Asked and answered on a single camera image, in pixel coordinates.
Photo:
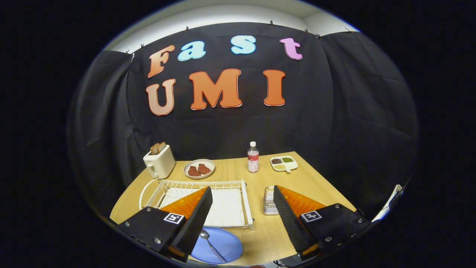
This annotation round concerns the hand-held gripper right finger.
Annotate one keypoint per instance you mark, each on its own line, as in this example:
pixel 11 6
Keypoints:
pixel 292 223

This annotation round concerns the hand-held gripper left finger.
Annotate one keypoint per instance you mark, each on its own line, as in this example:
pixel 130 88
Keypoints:
pixel 197 223

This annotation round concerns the blue plate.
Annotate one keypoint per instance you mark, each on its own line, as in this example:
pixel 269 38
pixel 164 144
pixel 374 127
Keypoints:
pixel 230 245

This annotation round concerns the white divided dish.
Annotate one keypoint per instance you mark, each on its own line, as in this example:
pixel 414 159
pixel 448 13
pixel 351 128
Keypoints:
pixel 293 166

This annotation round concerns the beige round plate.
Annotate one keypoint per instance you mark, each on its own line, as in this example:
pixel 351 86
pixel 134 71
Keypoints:
pixel 193 162

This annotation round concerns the brown meat piece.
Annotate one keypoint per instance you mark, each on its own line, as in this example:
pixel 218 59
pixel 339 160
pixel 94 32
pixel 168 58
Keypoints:
pixel 193 171
pixel 204 169

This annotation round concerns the yellow beans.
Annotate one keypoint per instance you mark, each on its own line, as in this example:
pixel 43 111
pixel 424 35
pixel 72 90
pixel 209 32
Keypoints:
pixel 280 167

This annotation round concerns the green beans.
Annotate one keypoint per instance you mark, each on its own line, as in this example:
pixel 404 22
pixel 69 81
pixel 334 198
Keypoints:
pixel 288 159

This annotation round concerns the dark red beans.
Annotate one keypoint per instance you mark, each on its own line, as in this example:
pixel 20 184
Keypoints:
pixel 276 161

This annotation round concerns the white toaster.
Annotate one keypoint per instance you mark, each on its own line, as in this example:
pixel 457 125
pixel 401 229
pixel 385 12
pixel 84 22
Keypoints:
pixel 161 163

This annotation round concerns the clear bottle with red label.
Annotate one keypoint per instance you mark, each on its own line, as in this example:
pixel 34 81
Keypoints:
pixel 253 162

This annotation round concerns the toasted bread slice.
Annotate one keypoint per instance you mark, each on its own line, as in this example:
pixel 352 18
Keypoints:
pixel 162 146
pixel 154 149

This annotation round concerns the black backdrop cloth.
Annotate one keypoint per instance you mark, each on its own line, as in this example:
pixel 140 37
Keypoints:
pixel 316 123

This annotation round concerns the row of black cloth clips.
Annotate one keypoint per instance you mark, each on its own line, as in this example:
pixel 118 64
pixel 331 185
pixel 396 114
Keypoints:
pixel 186 28

